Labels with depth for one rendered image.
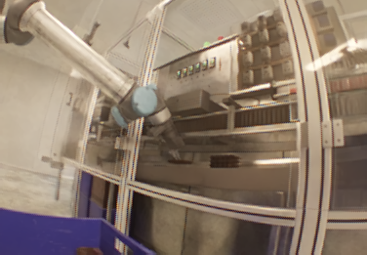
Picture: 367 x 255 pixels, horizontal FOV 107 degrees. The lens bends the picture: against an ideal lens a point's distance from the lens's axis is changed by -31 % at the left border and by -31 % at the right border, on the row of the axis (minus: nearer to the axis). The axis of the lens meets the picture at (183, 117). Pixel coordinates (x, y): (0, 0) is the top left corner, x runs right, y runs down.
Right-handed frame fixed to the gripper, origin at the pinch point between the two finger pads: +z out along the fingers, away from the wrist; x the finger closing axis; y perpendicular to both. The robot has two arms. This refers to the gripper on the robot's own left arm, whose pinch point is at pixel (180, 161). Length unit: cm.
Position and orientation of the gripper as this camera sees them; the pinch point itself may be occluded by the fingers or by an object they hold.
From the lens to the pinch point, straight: 90.8
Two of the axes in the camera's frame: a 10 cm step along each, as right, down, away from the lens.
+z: 4.4, 8.6, 2.5
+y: 5.6, -4.8, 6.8
